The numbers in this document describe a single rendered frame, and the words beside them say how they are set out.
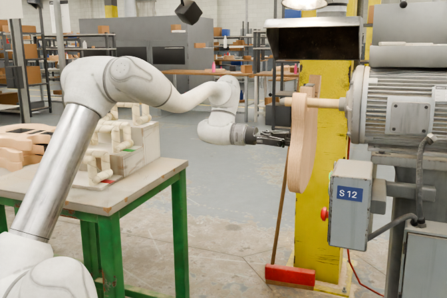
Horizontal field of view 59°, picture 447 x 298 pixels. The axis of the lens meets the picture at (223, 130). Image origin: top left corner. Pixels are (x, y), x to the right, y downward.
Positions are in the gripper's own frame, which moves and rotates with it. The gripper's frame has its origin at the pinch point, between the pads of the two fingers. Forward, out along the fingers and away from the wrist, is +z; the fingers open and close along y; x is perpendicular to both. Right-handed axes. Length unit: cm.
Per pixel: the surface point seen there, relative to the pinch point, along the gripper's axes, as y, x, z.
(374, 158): 23.8, 3.6, 28.0
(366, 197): 47, 1, 27
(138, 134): 7, -2, -67
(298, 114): 16.7, 13.9, 3.3
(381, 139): 19.9, 8.7, 29.3
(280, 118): -461, -101, -119
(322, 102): 12.9, 17.7, 10.1
